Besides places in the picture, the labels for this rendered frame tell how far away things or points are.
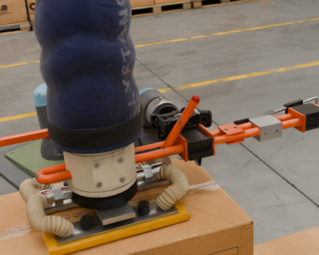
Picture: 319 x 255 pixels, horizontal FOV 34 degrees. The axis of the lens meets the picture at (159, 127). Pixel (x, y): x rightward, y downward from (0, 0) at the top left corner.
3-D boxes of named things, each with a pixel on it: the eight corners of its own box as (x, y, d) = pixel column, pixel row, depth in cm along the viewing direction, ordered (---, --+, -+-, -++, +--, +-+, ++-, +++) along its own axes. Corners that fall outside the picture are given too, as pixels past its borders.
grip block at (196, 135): (187, 163, 131) (186, 142, 129) (171, 149, 140) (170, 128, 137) (216, 156, 134) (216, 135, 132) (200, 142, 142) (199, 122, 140)
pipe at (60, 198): (46, 241, 115) (42, 219, 113) (29, 190, 137) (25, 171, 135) (186, 203, 126) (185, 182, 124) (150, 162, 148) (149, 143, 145)
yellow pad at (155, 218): (50, 259, 115) (46, 240, 113) (42, 235, 124) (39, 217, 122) (190, 220, 126) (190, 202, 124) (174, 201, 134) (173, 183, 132)
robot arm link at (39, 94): (35, 127, 207) (25, 85, 200) (76, 115, 214) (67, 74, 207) (47, 138, 194) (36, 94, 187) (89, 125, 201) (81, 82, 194)
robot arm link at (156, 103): (174, 122, 160) (172, 92, 156) (181, 128, 156) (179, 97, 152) (147, 128, 157) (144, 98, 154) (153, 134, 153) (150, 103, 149)
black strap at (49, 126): (58, 156, 111) (56, 139, 109) (40, 120, 131) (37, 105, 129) (157, 135, 118) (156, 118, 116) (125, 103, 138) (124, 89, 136)
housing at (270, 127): (260, 142, 139) (260, 127, 138) (247, 133, 145) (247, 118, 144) (282, 137, 142) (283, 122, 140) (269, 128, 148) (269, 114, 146)
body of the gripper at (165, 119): (166, 147, 143) (150, 131, 153) (194, 140, 145) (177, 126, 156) (164, 121, 140) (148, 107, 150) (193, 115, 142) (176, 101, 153)
